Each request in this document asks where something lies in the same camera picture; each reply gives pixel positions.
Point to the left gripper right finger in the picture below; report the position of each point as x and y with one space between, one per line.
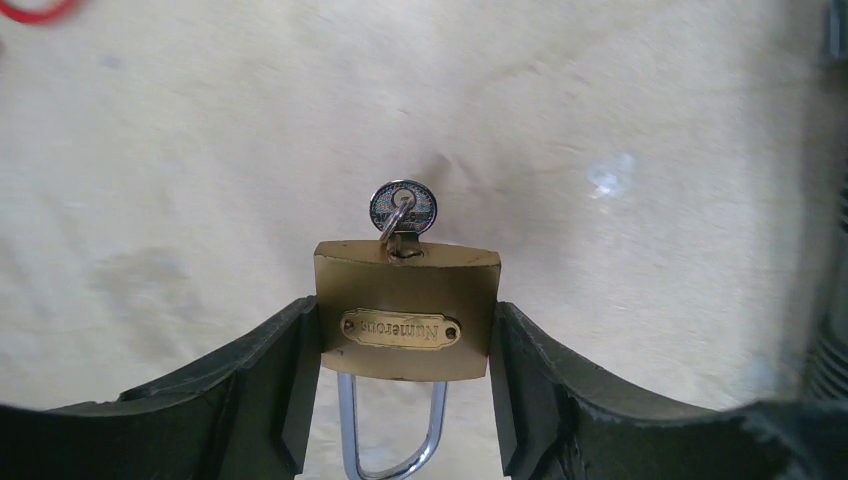
560 416

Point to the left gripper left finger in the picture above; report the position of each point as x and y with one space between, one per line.
242 411

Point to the brass padlock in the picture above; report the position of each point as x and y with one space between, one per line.
403 310

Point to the brass padlock key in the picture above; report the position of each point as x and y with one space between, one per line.
402 206

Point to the red cable padlock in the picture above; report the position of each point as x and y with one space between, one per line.
51 13

